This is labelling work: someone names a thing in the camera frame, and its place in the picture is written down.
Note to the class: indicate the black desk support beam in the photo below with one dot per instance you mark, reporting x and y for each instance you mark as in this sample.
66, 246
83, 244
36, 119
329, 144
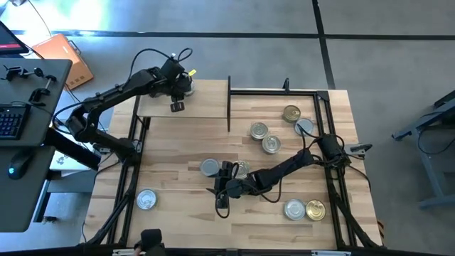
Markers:
71, 149

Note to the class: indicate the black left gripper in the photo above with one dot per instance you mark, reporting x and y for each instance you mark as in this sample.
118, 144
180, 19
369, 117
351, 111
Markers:
167, 81

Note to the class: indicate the black computer mouse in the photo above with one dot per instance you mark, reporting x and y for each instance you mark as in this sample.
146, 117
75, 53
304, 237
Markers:
19, 165

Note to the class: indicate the black monitor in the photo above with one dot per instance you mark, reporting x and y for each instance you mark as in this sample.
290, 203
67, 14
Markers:
9, 41

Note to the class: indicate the silver can with plain lid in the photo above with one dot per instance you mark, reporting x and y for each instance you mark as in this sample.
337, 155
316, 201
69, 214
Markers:
294, 209
191, 89
209, 167
306, 124

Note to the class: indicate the salmon can with pull tab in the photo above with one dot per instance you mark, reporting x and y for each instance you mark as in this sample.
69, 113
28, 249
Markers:
271, 144
258, 131

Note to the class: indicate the black shelf side panel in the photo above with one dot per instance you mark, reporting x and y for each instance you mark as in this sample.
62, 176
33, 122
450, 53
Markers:
229, 106

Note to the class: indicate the black frame post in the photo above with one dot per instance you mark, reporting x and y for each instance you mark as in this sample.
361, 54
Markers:
286, 86

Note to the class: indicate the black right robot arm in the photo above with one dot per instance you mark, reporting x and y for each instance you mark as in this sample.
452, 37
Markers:
281, 170

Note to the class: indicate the grey table frame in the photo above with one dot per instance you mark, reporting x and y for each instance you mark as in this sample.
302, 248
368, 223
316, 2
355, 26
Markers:
432, 177

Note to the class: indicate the black aluminium table frame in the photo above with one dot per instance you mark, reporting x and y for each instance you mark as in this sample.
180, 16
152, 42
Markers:
270, 92

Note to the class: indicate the orange case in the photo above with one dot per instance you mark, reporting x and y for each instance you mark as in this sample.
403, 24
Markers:
60, 57

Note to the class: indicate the black desk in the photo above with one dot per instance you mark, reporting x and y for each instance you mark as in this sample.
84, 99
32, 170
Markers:
53, 106

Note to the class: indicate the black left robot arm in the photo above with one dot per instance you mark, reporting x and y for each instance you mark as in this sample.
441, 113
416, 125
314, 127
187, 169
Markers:
117, 90

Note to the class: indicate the white metal bracket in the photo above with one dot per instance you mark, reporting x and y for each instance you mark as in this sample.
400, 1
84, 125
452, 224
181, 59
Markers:
330, 253
131, 252

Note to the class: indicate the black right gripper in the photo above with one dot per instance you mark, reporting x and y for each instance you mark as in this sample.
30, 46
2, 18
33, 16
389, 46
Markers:
236, 188

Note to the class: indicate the gold can with pull tab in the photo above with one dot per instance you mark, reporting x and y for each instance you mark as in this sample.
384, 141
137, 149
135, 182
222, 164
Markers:
315, 210
291, 114

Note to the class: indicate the black keyboard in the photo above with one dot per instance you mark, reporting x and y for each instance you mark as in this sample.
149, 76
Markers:
10, 122

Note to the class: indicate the white box with logo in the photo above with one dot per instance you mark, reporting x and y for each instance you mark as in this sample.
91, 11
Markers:
67, 161

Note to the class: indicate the yellow tag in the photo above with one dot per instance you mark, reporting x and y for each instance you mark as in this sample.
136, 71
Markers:
192, 72

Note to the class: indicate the black clamp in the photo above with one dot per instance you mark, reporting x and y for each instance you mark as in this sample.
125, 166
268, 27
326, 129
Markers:
14, 73
37, 95

